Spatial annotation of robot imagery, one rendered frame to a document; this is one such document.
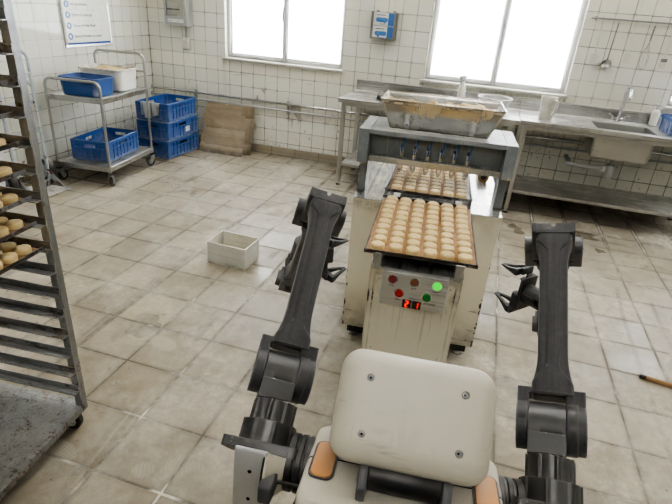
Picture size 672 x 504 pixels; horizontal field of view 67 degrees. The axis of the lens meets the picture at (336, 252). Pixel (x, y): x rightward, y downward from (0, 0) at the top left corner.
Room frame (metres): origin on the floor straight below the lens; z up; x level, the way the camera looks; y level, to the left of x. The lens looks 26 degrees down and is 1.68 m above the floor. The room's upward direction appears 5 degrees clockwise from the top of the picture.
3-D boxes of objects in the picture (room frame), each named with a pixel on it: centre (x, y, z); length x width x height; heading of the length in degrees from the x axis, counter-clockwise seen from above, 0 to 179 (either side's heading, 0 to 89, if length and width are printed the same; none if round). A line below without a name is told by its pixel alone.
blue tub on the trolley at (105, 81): (4.64, 2.35, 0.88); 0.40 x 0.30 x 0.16; 79
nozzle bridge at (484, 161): (2.45, -0.44, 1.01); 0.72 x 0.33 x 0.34; 80
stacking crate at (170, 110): (5.74, 2.03, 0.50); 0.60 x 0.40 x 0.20; 167
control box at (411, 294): (1.60, -0.29, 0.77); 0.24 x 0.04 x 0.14; 80
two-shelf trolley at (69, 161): (4.85, 2.34, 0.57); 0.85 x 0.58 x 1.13; 172
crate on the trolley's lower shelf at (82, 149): (4.84, 2.34, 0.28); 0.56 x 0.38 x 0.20; 173
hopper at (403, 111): (2.45, -0.44, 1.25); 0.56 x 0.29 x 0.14; 80
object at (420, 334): (1.96, -0.36, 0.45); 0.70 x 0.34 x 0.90; 170
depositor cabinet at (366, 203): (2.92, -0.53, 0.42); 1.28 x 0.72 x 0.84; 170
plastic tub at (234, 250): (3.17, 0.72, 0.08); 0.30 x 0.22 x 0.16; 73
